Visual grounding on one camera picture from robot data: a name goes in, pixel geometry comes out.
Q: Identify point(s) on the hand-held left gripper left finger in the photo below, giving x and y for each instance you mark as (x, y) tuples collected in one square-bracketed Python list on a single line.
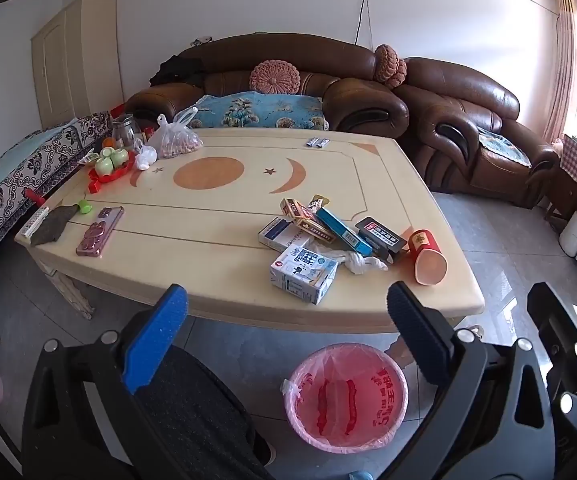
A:
[(156, 340)]

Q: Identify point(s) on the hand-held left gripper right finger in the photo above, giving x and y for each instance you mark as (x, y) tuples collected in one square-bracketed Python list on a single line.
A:
[(418, 335)]

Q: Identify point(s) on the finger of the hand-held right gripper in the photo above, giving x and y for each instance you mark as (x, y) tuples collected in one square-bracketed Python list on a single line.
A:
[(558, 325)]

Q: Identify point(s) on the red paper cup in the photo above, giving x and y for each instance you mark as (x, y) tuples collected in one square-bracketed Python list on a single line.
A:
[(427, 257)]

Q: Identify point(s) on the white tissue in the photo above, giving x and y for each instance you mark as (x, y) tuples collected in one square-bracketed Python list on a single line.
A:
[(363, 262)]

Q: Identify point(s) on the pink lined trash bin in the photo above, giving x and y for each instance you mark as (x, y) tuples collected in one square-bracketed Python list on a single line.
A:
[(346, 400)]

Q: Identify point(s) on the black box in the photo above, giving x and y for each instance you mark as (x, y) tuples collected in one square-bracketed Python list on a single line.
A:
[(381, 235)]

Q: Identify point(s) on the blue medicine box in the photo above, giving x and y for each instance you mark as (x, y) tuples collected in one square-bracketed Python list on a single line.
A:
[(343, 230)]

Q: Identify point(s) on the white milk carton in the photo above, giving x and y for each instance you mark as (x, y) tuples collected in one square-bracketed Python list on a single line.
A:
[(302, 270)]

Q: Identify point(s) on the red purple cigarette box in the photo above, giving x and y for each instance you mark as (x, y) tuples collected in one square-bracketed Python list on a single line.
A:
[(304, 220)]

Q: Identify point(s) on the blue white cigarette box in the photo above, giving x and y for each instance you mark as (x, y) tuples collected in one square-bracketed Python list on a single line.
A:
[(278, 232)]

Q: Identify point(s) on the gold snack wrapper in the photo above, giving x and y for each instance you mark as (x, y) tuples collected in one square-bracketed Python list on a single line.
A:
[(317, 203)]

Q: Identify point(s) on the white round appliance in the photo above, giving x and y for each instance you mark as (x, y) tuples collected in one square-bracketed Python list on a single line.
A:
[(573, 235)]

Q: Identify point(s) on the dark wooden side table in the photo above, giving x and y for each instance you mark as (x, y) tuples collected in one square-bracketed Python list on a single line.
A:
[(566, 195)]

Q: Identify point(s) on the pink phone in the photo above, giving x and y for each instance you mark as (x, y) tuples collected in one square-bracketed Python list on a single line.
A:
[(99, 232)]

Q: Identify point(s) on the light blue plastic object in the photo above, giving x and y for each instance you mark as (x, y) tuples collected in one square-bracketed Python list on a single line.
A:
[(361, 475)]

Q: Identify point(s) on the green bottle cap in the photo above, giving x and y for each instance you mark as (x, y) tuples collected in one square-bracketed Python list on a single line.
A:
[(85, 206)]

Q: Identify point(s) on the dark grey cloth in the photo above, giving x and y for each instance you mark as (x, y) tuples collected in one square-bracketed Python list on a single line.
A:
[(54, 224)]

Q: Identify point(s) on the small red block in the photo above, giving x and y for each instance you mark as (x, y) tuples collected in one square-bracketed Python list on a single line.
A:
[(95, 187)]

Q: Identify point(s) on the red tray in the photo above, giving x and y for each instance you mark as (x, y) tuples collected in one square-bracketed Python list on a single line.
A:
[(118, 172)]

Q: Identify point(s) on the blue armchair seat cover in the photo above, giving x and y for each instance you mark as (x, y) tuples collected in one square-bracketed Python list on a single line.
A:
[(503, 145)]

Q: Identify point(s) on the green cup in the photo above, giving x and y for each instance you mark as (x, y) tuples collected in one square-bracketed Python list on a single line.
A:
[(104, 166), (120, 157), (105, 152)]

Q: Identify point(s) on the crumpled white plastic bag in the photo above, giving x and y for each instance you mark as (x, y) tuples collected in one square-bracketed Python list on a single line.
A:
[(145, 159)]

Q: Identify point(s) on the plastic bag of peanuts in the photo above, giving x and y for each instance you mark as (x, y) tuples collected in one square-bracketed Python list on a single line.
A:
[(176, 141)]

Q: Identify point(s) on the orange fruit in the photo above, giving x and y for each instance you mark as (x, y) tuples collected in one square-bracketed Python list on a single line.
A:
[(109, 143)]

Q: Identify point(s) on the glass jug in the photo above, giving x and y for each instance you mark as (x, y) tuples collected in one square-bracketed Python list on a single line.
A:
[(126, 131)]

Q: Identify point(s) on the floral patterned bed cover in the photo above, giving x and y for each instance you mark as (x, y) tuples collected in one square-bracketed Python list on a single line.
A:
[(3, 180)]

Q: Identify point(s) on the brown leather armchair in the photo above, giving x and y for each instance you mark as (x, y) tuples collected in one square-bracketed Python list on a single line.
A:
[(458, 110)]

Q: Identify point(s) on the pink curtain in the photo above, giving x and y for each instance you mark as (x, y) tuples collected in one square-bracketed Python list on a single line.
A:
[(563, 60)]

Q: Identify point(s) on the brown leather sofa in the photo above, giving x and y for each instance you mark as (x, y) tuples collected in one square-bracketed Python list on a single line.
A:
[(358, 100)]

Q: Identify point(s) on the blue floral sofa cover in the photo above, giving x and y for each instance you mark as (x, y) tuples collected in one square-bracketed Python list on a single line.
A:
[(263, 110)]

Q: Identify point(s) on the black clothing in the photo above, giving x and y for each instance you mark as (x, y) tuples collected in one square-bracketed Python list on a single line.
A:
[(176, 70)]

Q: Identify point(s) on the pink round cushion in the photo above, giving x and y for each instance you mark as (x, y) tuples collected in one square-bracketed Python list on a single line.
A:
[(275, 77), (389, 65)]

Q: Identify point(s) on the cream wardrobe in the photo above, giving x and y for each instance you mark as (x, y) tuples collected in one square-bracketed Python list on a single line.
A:
[(76, 60)]

